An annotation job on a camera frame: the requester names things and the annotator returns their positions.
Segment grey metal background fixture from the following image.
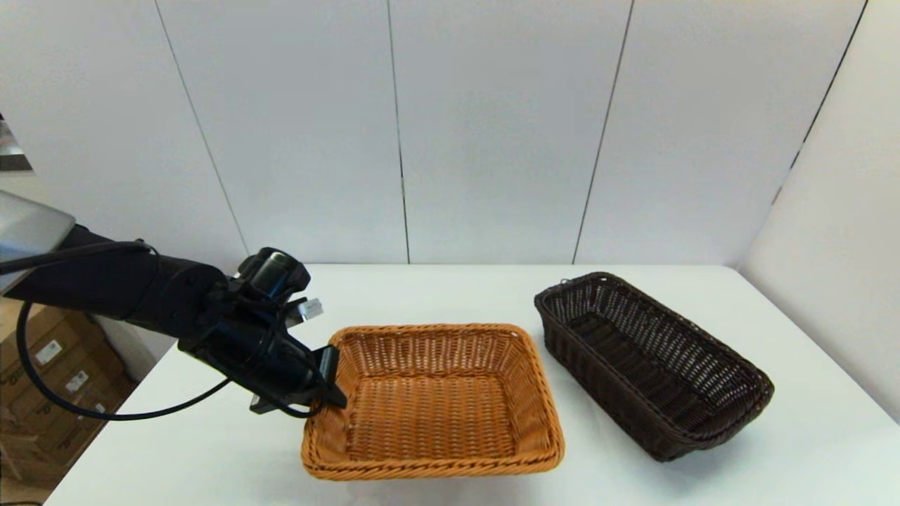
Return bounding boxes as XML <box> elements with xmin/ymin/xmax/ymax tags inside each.
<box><xmin>0</xmin><ymin>116</ymin><xmax>34</xmax><ymax>173</ymax></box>

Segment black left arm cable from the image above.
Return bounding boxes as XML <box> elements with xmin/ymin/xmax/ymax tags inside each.
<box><xmin>0</xmin><ymin>240</ymin><xmax>236</xmax><ymax>421</ymax></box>

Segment brown cardboard box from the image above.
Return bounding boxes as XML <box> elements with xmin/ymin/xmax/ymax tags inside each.
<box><xmin>0</xmin><ymin>337</ymin><xmax>124</xmax><ymax>429</ymax></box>
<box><xmin>0</xmin><ymin>376</ymin><xmax>138</xmax><ymax>486</ymax></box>
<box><xmin>0</xmin><ymin>299</ymin><xmax>99</xmax><ymax>384</ymax></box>

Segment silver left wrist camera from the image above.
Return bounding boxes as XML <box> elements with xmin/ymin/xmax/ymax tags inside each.
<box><xmin>285</xmin><ymin>298</ymin><xmax>325</xmax><ymax>328</ymax></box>

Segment dark brown wicker basket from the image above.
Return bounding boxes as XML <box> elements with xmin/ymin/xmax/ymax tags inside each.
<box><xmin>533</xmin><ymin>271</ymin><xmax>776</xmax><ymax>463</ymax></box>

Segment orange wicker basket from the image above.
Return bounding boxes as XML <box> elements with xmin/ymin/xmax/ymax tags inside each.
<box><xmin>301</xmin><ymin>323</ymin><xmax>565</xmax><ymax>481</ymax></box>

